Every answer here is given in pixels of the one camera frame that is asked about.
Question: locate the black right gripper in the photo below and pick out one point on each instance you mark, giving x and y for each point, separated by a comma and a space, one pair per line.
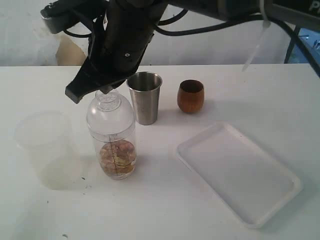
124, 43

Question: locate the clear plastic shaker lid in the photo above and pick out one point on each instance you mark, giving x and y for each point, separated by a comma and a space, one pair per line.
110, 117

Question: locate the stainless steel tumbler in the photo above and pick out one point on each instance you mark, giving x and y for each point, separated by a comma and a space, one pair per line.
144, 88

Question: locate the clear plastic shaker cup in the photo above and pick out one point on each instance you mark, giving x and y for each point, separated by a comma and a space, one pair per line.
99, 143

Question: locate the small brown wooden cup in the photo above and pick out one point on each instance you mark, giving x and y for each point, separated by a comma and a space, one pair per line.
190, 96

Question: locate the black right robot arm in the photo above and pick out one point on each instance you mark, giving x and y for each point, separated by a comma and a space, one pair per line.
302, 13

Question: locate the translucent white plastic container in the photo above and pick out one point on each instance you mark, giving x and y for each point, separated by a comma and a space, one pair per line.
46, 141

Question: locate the white rectangular plastic tray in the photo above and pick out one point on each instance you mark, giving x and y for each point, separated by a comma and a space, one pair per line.
249, 180

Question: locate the white zip tie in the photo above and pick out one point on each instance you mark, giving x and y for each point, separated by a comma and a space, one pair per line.
265, 25

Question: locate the dark metal frame post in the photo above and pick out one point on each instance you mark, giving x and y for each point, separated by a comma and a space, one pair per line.
291, 45

